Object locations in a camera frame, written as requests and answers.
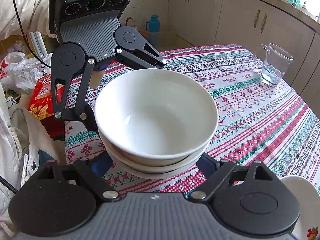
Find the blue thermos jug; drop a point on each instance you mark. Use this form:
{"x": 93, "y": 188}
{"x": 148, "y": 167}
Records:
{"x": 153, "y": 28}

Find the white jacket forearm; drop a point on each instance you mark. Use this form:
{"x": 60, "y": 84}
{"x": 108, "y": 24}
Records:
{"x": 34, "y": 16}

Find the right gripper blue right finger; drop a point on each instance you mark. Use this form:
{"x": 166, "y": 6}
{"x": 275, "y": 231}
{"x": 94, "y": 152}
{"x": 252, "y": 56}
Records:
{"x": 207, "y": 165}

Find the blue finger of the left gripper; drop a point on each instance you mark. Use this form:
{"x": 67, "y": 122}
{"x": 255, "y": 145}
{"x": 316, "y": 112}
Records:
{"x": 90, "y": 123}

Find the white plastic bag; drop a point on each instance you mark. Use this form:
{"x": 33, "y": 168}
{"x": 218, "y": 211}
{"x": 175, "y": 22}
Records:
{"x": 21, "y": 74}

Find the white bowl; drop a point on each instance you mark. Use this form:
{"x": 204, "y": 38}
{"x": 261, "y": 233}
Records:
{"x": 155, "y": 176}
{"x": 154, "y": 166}
{"x": 156, "y": 114}

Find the red cardboard box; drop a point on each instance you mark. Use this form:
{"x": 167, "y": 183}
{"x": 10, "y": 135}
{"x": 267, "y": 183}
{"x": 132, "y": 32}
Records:
{"x": 41, "y": 107}

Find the fruit plate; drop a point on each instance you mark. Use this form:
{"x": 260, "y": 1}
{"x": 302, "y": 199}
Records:
{"x": 307, "y": 226}

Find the glass mug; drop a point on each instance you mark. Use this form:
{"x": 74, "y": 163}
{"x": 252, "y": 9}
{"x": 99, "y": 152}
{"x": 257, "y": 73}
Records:
{"x": 275, "y": 64}

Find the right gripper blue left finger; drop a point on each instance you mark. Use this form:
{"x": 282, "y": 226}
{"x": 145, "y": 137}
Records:
{"x": 101, "y": 164}

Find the patterned tablecloth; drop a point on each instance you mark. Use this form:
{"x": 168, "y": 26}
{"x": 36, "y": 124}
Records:
{"x": 257, "y": 121}

